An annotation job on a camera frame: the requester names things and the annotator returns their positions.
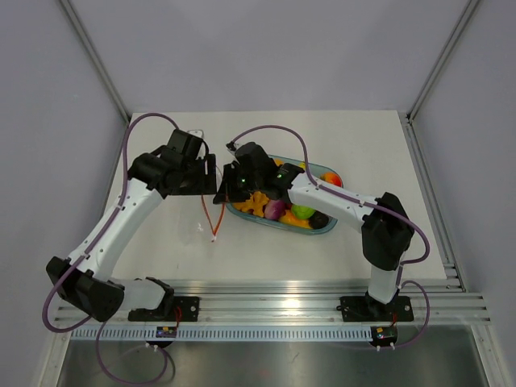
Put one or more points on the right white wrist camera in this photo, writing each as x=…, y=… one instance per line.
x=232, y=148

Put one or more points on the clear orange zip top bag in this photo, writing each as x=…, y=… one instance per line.
x=200, y=217

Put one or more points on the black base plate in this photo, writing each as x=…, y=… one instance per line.
x=185, y=309
x=354, y=309

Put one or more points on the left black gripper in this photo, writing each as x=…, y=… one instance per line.
x=206, y=184

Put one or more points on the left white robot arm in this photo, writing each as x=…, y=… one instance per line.
x=84, y=279

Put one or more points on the aluminium frame post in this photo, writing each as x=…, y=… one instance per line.
x=79, y=29
x=445, y=54

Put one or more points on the aluminium mounting rail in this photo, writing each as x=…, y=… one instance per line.
x=315, y=302

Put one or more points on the yellow ginger root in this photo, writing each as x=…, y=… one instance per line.
x=254, y=205

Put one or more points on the green round vegetable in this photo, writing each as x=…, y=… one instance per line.
x=302, y=212

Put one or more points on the small circuit board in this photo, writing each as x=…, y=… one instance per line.
x=166, y=332
x=384, y=335

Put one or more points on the white slotted cable duct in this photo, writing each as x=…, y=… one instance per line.
x=195, y=333

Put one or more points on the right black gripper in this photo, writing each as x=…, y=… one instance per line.
x=227, y=190

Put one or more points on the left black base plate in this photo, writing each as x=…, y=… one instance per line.
x=185, y=309

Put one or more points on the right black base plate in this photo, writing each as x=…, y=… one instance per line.
x=354, y=309

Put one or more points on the left small circuit board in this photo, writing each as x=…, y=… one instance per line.
x=166, y=332

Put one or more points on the right small circuit board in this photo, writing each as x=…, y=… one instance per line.
x=384, y=335

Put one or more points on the purple onion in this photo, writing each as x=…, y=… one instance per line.
x=274, y=209

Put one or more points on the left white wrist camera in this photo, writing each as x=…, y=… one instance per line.
x=197, y=133

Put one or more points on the left aluminium frame post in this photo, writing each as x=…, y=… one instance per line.
x=79, y=29

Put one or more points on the right aluminium frame post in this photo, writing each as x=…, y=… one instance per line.
x=445, y=54

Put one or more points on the orange red tomato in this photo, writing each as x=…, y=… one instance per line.
x=332, y=178

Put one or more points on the teal plastic food tray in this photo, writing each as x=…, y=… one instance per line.
x=317, y=170

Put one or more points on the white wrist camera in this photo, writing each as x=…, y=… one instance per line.
x=232, y=148
x=197, y=133

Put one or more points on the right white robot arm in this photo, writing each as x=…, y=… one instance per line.
x=382, y=223

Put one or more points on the dark purple plum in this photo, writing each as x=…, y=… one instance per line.
x=318, y=220

